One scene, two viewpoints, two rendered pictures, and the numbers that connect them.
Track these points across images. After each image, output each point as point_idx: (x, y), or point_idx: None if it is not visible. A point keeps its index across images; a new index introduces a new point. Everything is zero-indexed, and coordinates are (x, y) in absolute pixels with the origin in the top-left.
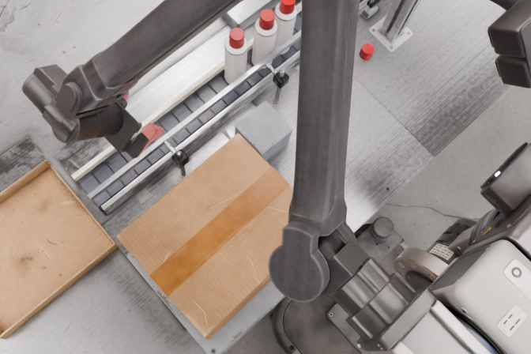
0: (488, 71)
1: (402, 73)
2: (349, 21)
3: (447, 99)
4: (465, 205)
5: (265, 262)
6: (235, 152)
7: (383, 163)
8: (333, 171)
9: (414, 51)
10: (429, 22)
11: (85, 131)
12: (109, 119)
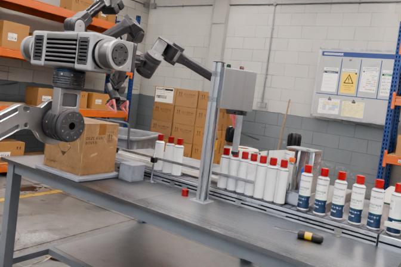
0: (190, 216)
1: (177, 200)
2: (117, 25)
3: (166, 206)
4: None
5: None
6: (111, 123)
7: (123, 193)
8: None
9: (193, 203)
10: (214, 207)
11: (108, 85)
12: (113, 92)
